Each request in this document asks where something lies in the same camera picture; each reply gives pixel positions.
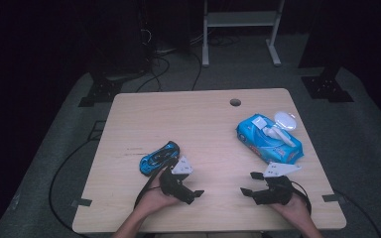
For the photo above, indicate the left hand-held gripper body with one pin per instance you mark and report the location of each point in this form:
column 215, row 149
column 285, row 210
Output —
column 173, row 188

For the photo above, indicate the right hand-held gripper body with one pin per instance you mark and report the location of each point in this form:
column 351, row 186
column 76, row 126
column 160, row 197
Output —
column 276, row 193

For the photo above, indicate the blue wet wipes pack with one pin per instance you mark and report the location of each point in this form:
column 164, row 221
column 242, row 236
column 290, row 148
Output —
column 271, row 148

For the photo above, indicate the blue toy car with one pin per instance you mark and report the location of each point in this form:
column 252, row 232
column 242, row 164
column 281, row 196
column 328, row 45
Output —
column 152, row 162

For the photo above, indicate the white wet wipe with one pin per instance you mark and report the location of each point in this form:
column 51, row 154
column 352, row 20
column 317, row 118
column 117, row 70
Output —
column 278, row 134

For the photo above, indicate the person's right hand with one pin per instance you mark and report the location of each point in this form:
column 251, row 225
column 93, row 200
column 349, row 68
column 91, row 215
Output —
column 294, row 208

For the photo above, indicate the person's left hand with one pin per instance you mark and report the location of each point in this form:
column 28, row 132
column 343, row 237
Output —
column 152, row 200

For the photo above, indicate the black tape piece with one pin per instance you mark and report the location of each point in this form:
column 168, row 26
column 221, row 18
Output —
column 82, row 202
column 334, row 198

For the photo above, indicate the black stand base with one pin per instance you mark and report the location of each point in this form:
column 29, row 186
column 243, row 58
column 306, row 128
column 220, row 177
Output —
column 101, row 92
column 327, row 89

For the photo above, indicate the dark equipment cabinet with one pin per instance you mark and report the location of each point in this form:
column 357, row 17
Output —
column 129, row 39

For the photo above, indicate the white metal stand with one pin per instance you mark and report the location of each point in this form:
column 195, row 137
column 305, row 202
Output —
column 241, row 19

